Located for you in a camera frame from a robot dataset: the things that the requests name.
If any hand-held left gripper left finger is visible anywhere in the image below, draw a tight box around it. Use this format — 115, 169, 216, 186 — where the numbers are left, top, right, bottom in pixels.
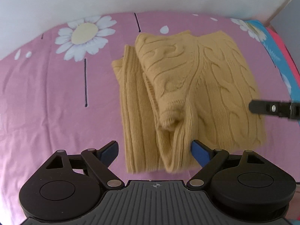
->
45, 141, 125, 189

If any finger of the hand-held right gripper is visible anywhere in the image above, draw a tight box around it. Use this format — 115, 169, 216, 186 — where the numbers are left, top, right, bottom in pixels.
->
248, 99, 300, 122

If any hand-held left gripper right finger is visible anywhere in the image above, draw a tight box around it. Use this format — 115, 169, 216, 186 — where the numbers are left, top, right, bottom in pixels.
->
186, 140, 261, 189

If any yellow cable-knit cardigan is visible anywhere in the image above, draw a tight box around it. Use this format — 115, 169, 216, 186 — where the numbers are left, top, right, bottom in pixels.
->
111, 29, 268, 173

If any pink floral bedsheet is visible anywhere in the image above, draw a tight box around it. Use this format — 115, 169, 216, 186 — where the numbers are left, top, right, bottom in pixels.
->
0, 13, 300, 225

